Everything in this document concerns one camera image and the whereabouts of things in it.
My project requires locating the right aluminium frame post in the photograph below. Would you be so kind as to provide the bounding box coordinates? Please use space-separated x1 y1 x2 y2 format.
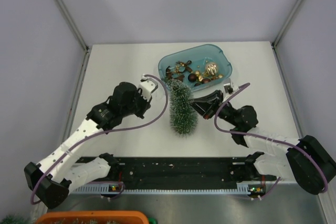
271 0 306 50

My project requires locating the orange plastic bin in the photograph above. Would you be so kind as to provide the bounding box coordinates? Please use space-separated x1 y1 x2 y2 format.
34 210 150 223

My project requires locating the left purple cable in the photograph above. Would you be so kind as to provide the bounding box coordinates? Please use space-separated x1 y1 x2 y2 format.
30 73 169 206

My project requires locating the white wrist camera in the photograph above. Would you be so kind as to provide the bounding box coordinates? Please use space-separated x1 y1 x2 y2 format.
139 74 158 99
223 78 239 97

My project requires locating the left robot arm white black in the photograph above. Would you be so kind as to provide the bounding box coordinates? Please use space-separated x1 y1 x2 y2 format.
24 77 158 209

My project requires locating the left aluminium frame post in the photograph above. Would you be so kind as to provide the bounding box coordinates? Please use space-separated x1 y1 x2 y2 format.
54 0 89 52

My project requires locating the dark red ball ornament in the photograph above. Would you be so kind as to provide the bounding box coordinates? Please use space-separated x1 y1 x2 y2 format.
188 73 198 82

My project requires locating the small green christmas tree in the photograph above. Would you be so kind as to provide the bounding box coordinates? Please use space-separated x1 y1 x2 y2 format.
164 78 198 137

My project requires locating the teal plastic tray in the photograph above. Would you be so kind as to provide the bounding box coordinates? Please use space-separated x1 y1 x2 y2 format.
158 44 233 92

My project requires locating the aluminium frame post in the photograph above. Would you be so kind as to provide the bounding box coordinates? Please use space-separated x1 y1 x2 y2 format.
54 0 89 52
271 0 306 50

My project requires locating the green object at bottom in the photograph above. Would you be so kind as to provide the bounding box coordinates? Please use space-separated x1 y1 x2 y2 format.
148 218 158 224

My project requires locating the purple cable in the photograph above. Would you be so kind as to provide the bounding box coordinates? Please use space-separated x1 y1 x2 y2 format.
30 73 169 206
214 82 329 200

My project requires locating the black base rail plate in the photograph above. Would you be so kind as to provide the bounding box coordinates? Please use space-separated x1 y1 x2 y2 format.
76 155 279 184

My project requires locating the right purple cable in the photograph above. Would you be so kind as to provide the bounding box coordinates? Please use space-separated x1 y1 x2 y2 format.
214 82 329 200

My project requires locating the spare green tree corner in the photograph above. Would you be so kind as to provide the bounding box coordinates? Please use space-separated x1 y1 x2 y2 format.
1 214 33 224

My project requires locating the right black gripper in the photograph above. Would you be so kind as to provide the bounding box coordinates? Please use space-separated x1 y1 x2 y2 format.
187 90 240 127

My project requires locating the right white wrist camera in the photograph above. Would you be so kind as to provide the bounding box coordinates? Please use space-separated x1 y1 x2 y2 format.
223 78 239 97

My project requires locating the white cable duct strip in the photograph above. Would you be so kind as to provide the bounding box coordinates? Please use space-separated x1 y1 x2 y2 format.
71 183 251 196

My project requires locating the large gold ball ornament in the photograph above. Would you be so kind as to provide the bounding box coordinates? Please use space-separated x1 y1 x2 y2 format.
205 62 219 76

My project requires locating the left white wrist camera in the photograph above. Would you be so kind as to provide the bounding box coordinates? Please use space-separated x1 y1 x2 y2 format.
139 74 158 99

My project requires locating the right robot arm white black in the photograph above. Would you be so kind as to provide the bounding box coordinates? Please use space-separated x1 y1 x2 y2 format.
192 90 335 195

